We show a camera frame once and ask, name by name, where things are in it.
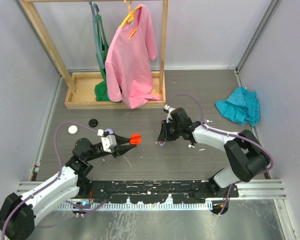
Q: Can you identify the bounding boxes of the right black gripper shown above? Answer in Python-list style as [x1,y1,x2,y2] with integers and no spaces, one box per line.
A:
[158,119,182,142]

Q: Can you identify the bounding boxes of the orange earbud charging case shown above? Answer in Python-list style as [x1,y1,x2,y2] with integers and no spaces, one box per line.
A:
[129,133,142,145]

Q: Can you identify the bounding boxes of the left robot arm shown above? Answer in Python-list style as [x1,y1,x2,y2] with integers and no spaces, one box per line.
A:
[0,133,140,240]

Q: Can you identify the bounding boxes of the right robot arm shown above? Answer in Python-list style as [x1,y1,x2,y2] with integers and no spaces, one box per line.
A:
[157,105,272,197]

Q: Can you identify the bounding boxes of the purple earbud charging case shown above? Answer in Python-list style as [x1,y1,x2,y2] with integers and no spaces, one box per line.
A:
[104,128,114,134]

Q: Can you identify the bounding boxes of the black earbud charging case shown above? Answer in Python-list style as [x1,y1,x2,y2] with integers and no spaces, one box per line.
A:
[88,118,99,128]

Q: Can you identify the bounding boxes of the white earbud charging case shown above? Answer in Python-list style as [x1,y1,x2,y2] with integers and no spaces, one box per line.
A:
[68,125,78,135]

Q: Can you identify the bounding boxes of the green garment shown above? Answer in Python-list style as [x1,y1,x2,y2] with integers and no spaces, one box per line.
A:
[94,13,122,103]

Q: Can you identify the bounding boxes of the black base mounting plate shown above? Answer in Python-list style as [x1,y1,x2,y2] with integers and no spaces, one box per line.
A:
[80,180,239,204]

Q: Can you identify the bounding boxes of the wooden clothes rack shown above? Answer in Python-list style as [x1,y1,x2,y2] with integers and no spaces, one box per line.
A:
[20,0,169,109]

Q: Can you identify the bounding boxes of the pink t-shirt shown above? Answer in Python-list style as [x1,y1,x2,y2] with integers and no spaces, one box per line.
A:
[105,4,161,109]

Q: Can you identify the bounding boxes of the teal cloth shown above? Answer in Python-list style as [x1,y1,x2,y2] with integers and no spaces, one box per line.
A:
[215,86,260,127]

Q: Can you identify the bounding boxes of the grey-blue hanger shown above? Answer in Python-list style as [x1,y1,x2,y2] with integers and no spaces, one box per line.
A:
[88,0,108,73]

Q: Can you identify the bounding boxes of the yellow hanger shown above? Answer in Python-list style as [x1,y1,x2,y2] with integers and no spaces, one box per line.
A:
[120,0,141,39]

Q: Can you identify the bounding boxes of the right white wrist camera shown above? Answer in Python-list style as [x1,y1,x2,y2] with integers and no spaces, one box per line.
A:
[163,104,175,123]

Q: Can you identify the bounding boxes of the white slotted cable duct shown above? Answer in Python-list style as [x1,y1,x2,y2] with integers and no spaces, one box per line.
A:
[51,198,214,211]

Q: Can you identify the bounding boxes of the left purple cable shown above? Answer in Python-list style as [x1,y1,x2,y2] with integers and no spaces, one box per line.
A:
[1,121,101,240]

